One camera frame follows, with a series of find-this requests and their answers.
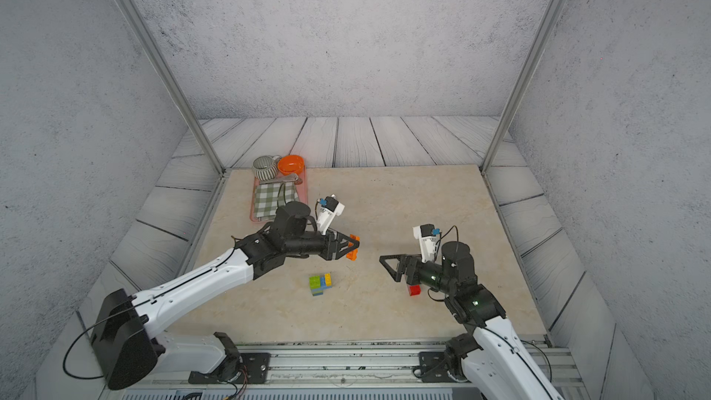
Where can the left aluminium frame post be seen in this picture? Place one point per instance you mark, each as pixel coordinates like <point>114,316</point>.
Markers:
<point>144,36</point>

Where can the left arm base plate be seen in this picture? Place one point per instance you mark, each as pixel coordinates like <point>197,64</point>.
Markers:
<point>249,368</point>

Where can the red lego brick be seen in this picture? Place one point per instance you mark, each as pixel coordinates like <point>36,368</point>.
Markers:
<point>414,290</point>

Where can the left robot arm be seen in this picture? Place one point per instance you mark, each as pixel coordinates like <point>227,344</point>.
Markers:
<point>130,339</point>

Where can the orange bowl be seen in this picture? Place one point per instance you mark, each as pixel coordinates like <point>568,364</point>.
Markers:
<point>291,164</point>

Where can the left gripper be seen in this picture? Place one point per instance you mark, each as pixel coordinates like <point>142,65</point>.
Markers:
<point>338,236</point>

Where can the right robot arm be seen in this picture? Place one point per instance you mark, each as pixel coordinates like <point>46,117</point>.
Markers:
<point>489,354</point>

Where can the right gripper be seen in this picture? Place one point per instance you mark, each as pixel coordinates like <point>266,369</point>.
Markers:
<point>415,268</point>

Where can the right aluminium frame post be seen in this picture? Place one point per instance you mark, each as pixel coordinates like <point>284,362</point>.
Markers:
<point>542,35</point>

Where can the striped grey mug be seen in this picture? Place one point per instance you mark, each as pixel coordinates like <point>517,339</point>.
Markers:
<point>265,168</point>

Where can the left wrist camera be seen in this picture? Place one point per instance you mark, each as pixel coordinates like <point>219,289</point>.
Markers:
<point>327,210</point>

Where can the orange lego brick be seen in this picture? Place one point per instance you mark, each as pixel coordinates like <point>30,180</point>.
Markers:
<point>353,247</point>

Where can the pink tray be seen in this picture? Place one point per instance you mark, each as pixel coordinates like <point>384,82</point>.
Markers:
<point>301,189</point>

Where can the blue long lego brick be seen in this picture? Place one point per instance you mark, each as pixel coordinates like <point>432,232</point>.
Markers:
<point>323,286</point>

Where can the aluminium front rail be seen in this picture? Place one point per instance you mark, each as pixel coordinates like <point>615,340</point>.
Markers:
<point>356,370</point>

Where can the metal utensil on tray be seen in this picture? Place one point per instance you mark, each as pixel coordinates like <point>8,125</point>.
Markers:
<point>290,178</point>

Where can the green checkered cloth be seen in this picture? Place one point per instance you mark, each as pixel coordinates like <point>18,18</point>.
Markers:
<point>269,197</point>

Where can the aluminium frame post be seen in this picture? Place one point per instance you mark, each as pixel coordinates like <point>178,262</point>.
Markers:
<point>542,35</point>
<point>144,36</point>

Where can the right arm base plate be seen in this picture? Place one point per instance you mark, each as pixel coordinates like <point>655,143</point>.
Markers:
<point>439,367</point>

